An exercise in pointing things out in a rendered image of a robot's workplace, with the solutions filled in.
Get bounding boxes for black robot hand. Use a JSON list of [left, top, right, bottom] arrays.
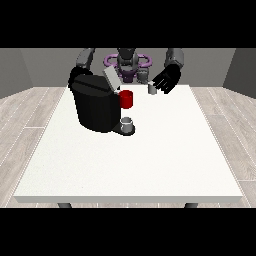
[[67, 66, 94, 90], [152, 63, 182, 95]]

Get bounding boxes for small grey coffee pod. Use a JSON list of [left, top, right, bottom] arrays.
[[147, 83, 158, 96]]

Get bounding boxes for black coffee machine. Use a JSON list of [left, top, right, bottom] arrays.
[[71, 73, 136, 136]]

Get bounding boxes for pale grey machine lid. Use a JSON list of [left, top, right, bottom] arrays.
[[102, 65, 122, 92]]

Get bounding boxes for red pod holder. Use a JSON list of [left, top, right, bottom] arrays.
[[119, 89, 134, 110]]

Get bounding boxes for grey robot trunk purple rings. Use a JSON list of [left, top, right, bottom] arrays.
[[103, 48, 153, 84]]

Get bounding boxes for small grey cup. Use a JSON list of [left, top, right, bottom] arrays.
[[120, 116, 134, 133]]

